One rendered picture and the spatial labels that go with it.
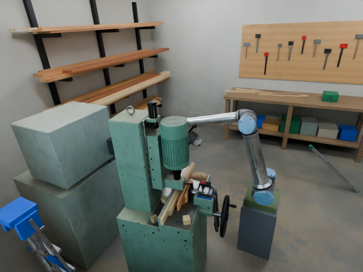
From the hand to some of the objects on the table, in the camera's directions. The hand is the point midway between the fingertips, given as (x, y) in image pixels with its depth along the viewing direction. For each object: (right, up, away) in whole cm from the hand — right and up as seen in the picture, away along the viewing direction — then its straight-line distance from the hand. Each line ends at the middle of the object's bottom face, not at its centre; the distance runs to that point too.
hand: (191, 139), depth 157 cm
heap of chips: (+8, -31, +32) cm, 45 cm away
